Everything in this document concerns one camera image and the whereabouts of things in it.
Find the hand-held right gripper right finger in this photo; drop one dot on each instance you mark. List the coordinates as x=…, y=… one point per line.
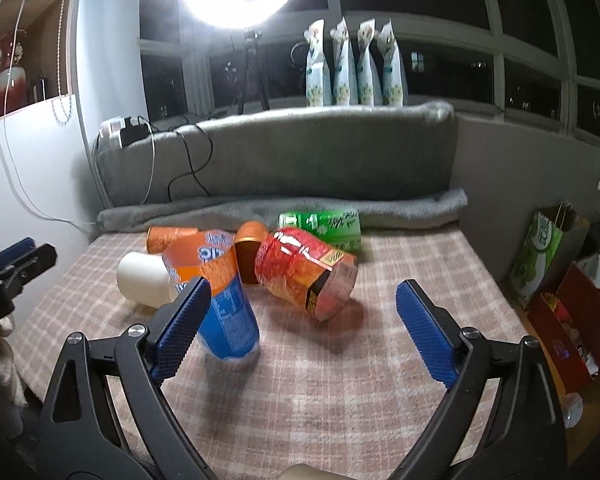
x=427, y=332

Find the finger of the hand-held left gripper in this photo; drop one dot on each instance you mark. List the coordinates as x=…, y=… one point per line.
x=30, y=266
x=11, y=253

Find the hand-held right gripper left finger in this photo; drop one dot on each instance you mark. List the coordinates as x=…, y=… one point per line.
x=180, y=330

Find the blue and orange cup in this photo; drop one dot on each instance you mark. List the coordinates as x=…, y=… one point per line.
x=227, y=310

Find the red cup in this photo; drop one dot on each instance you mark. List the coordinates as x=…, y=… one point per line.
x=295, y=270

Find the white cup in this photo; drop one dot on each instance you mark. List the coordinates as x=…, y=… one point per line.
x=142, y=277

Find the brown cup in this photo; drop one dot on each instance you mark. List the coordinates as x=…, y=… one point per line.
x=247, y=255

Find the green cup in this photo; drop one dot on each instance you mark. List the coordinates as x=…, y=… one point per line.
x=325, y=225

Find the white towel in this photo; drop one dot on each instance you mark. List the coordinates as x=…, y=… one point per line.
x=2, y=360

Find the pink plaid blanket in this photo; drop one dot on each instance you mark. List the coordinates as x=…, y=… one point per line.
x=310, y=390

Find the grey rolled blanket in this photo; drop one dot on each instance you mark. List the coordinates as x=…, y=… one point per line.
x=240, y=212

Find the red cardboard box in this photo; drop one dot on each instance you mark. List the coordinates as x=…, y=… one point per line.
x=560, y=340

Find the green paper bag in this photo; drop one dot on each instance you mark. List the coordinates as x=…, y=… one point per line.
x=537, y=255

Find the white power strip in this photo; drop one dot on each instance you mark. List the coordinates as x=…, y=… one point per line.
x=111, y=132

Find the black power adapter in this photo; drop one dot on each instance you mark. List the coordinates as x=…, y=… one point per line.
x=134, y=136

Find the grey plush cushion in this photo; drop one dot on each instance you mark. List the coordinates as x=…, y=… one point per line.
x=305, y=155

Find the white and green snack bag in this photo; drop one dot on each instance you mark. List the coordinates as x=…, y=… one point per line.
x=368, y=72
x=392, y=75
x=318, y=75
x=344, y=72

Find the black tripod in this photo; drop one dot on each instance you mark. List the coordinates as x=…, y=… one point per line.
x=253, y=65

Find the window frame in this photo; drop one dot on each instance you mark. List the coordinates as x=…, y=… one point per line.
x=450, y=27

